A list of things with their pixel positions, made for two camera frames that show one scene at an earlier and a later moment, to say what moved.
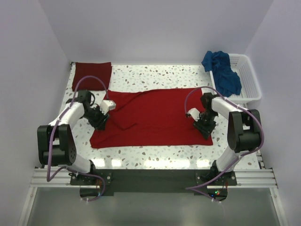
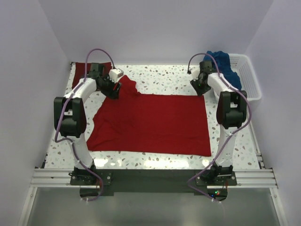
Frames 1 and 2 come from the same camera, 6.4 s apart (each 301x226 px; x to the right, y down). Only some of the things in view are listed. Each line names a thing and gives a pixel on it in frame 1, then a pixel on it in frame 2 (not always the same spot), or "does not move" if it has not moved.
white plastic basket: [241, 64] does not move
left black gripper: [100, 124] → [112, 93]
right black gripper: [205, 130] → [199, 91]
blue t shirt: [226, 81] does not move
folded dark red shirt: [102, 69] does not move
